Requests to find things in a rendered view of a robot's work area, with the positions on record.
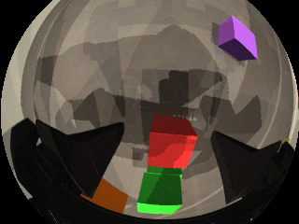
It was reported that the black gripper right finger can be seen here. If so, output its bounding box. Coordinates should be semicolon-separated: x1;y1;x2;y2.
210;131;281;204

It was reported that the purple cube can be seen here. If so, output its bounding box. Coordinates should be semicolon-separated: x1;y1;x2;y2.
218;16;258;61

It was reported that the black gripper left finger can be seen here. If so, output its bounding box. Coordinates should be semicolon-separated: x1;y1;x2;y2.
35;119;124;199

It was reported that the green block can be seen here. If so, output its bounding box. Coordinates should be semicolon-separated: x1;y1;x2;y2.
147;165;183;178
137;172;183;214

